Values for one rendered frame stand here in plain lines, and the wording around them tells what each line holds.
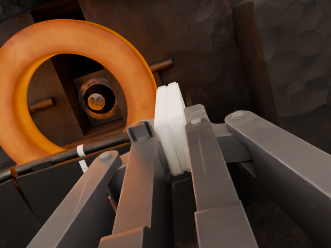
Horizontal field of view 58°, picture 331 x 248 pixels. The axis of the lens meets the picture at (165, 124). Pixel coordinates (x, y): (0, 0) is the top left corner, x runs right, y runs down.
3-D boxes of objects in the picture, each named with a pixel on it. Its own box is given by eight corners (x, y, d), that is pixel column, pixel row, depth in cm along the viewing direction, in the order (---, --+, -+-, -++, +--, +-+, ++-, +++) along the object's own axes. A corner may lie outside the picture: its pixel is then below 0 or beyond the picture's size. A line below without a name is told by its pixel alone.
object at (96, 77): (122, 88, 72) (112, 58, 70) (146, 81, 72) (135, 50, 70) (90, 129, 44) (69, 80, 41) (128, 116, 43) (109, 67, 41)
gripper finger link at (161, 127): (185, 173, 15) (172, 177, 15) (179, 122, 22) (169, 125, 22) (167, 122, 14) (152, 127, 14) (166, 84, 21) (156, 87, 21)
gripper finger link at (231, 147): (189, 147, 13) (257, 127, 12) (182, 108, 17) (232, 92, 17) (198, 175, 13) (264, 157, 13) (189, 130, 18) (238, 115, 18)
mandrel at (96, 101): (112, 95, 58) (103, 73, 56) (133, 88, 57) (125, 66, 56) (87, 121, 41) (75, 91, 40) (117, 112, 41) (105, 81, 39)
